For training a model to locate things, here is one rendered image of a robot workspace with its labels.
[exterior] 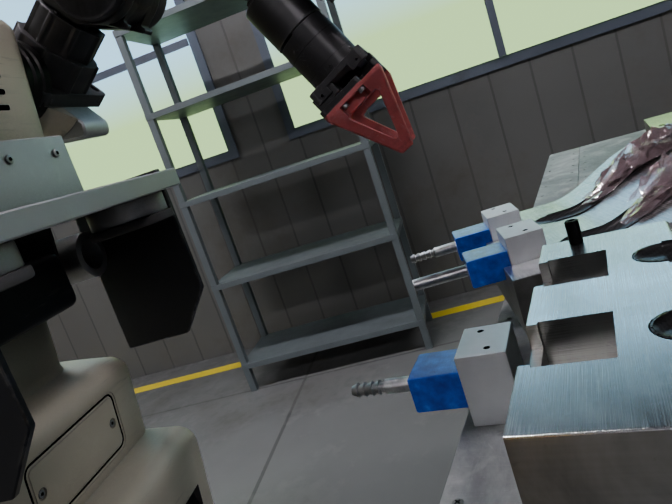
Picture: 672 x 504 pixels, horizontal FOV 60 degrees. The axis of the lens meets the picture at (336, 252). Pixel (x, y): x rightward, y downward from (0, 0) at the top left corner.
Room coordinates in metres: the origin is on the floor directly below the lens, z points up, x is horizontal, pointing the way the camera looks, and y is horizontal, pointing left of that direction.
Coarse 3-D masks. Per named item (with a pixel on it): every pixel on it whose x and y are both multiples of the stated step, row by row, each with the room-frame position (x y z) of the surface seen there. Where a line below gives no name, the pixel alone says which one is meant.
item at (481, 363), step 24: (480, 336) 0.40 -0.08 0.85; (504, 336) 0.38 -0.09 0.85; (432, 360) 0.41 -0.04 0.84; (456, 360) 0.37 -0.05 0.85; (480, 360) 0.37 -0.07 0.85; (504, 360) 0.36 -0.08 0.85; (384, 384) 0.42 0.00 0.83; (408, 384) 0.39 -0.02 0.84; (432, 384) 0.39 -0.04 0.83; (456, 384) 0.38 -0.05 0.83; (480, 384) 0.37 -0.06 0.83; (504, 384) 0.36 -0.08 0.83; (432, 408) 0.39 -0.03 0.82; (456, 408) 0.38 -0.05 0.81; (480, 408) 0.37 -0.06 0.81; (504, 408) 0.36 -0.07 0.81
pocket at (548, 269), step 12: (600, 252) 0.39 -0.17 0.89; (540, 264) 0.40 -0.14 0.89; (552, 264) 0.40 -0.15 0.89; (564, 264) 0.40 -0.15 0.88; (576, 264) 0.39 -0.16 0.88; (588, 264) 0.39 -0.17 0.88; (600, 264) 0.39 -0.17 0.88; (552, 276) 0.40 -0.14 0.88; (564, 276) 0.40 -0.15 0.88; (576, 276) 0.39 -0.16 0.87; (588, 276) 0.39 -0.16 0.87; (600, 276) 0.39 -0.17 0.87
